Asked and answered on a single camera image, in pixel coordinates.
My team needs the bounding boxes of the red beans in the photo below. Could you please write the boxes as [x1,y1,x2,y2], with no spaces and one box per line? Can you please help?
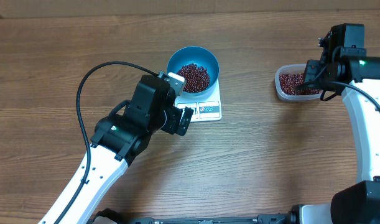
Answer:
[177,63,210,93]

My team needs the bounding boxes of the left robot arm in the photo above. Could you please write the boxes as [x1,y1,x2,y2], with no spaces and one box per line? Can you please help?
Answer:
[41,73,193,223]

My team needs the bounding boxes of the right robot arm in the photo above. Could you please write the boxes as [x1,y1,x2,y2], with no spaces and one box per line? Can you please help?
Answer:
[297,23,380,223]

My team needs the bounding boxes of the white digital kitchen scale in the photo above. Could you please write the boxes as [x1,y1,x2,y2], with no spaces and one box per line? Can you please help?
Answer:
[175,79,223,123]

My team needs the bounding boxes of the blue metal bowl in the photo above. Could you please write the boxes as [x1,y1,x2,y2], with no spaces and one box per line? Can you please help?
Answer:
[167,46,220,95]

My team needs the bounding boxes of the clear plastic bean container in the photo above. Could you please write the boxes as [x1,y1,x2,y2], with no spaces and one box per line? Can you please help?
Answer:
[274,63,321,102]

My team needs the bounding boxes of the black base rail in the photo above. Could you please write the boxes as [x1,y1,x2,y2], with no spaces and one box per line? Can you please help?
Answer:
[86,208,345,224]

